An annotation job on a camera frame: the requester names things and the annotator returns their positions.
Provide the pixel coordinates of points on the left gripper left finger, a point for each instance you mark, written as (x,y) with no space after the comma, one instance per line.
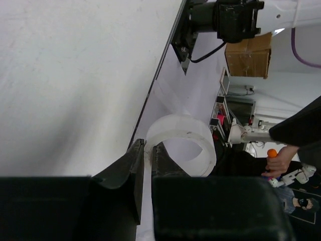
(112,209)

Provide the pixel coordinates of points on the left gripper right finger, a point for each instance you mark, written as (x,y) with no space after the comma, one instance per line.
(163,165)

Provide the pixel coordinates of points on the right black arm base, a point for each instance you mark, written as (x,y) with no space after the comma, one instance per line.
(185,47)

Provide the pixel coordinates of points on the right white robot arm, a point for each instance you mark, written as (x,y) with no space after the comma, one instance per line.
(234,21)

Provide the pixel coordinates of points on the person's dark sleeve forearm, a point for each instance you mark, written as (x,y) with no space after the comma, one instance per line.
(303,131)

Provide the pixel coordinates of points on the person's bare hand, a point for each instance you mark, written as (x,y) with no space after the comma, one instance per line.
(281,162)

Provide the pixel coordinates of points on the metal equipment rack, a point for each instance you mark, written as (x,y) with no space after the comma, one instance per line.
(231,115)

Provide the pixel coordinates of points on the brown cardboard box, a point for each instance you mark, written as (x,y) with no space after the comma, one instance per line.
(249,58)

